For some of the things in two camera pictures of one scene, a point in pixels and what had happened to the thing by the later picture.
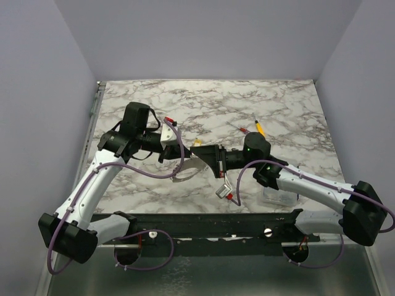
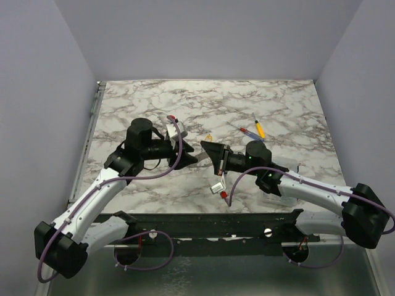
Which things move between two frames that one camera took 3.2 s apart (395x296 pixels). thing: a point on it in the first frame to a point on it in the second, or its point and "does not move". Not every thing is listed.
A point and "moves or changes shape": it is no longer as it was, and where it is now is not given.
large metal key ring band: [194, 163] moves or changes shape
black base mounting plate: [215, 234] does not move
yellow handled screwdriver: [259, 127] does not move
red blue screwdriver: [243, 130] does not move
